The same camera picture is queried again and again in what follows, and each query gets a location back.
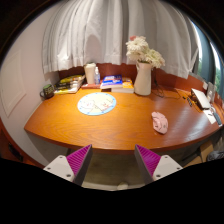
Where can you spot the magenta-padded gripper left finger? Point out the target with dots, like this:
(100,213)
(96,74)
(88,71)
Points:
(77,161)

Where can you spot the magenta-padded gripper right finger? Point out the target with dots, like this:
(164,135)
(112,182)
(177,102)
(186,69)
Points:
(149,161)

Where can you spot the pink computer mouse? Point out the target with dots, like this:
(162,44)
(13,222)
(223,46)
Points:
(160,122)

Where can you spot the round light blue mouse pad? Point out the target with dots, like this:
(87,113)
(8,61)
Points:
(96,104)

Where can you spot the yellow white thick book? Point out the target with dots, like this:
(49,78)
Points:
(65,91)

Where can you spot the black pen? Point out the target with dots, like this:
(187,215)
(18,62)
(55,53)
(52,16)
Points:
(189,101)

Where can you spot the white paper sheet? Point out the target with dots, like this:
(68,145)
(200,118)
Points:
(210,116)

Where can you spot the brown cover book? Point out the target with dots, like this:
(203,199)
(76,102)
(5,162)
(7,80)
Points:
(90,86)

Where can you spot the orange cover book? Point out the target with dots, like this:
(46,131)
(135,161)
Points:
(128,86)

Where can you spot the white ceramic pitcher vase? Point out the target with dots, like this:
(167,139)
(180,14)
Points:
(143,81)

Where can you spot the white laptop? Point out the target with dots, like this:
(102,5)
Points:
(201,98)

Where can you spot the clear spray bottle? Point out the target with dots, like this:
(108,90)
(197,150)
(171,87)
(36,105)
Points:
(97,77)

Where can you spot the cream lidded tumbler cup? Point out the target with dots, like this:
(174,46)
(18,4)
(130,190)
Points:
(89,74)

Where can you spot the white flower bouquet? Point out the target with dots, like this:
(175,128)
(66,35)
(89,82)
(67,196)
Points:
(143,50)

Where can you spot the white curtain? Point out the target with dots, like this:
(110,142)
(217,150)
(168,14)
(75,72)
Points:
(116,30)

